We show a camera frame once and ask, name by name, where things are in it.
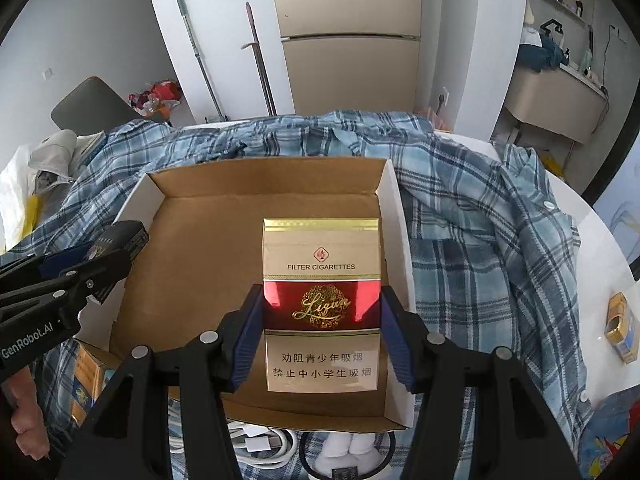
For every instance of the beige refrigerator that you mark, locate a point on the beige refrigerator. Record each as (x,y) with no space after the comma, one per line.
(350,60)

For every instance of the yellow plastic bag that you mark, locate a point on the yellow plastic bag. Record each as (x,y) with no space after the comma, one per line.
(554,162)

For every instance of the beige vanity cabinet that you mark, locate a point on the beige vanity cabinet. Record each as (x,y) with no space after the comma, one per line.
(555,105)

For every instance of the white plastic bag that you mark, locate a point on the white plastic bag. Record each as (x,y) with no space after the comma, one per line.
(20,185)

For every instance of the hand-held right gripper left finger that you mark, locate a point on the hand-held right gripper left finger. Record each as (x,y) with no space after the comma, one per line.
(247,340)

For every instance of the white hair dryer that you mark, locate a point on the white hair dryer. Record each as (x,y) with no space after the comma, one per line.
(590,72)

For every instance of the cardboard box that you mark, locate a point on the cardboard box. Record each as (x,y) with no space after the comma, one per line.
(200,260)

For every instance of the beige plush toy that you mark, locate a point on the beige plush toy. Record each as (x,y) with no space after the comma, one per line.
(530,12)

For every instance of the black faucet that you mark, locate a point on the black faucet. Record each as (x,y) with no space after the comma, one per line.
(552,24)

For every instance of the white wall socket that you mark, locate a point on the white wall socket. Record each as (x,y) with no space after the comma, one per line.
(444,97)

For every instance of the yellow blue cigarette pack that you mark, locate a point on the yellow blue cigarette pack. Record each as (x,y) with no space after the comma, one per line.
(620,327)

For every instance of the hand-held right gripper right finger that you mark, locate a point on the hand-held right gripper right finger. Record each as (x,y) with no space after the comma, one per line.
(397,340)

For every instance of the person's left hand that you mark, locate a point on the person's left hand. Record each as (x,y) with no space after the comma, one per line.
(27,420)

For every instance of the grey chair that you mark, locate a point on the grey chair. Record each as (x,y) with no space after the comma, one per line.
(95,105)

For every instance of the red gold cigarette pack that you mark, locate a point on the red gold cigarette pack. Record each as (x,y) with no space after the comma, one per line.
(320,260)

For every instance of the dark wooden stick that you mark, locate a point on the dark wooden stick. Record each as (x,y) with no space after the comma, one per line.
(257,55)

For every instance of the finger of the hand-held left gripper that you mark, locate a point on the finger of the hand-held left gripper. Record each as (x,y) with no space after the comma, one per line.
(75,285)
(125,237)

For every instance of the red blue drink bottle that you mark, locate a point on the red blue drink bottle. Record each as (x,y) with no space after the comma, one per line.
(605,435)

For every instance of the dark blue cloth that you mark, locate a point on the dark blue cloth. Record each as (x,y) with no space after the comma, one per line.
(537,55)

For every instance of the gold blue cigarette pack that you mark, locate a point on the gold blue cigarette pack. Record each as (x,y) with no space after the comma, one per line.
(85,385)

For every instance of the blue plaid shirt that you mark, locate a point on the blue plaid shirt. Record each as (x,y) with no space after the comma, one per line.
(475,260)

